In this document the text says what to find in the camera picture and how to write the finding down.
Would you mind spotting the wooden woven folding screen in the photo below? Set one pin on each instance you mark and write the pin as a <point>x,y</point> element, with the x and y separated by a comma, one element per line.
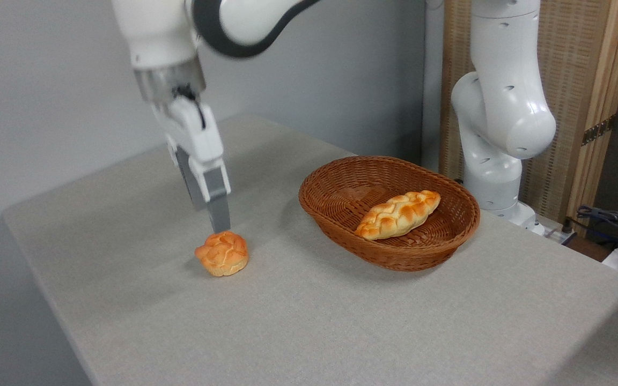
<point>580,53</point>

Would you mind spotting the round orange bread roll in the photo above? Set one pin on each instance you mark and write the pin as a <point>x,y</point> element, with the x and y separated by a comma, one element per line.
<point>223,254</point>

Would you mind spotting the brown wicker basket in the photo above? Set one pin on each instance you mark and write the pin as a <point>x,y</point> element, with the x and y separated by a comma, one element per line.
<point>438,236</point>

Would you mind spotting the white power strip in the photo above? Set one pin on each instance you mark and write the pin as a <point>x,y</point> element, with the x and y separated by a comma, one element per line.
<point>556,234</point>

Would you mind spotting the dark metal screen hinge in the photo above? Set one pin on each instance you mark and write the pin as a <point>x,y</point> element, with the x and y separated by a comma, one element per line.
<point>598,130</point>

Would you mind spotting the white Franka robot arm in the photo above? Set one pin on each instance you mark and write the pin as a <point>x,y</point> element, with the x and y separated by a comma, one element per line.
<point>513,107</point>

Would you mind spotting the braided golden bread loaf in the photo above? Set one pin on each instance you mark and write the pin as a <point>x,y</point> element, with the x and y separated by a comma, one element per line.
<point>400,214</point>

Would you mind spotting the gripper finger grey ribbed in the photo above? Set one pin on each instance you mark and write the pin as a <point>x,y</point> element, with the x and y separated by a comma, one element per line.
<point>216,187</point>
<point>192,185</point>

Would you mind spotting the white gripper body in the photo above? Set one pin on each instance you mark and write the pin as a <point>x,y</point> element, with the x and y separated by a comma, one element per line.
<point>193,131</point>

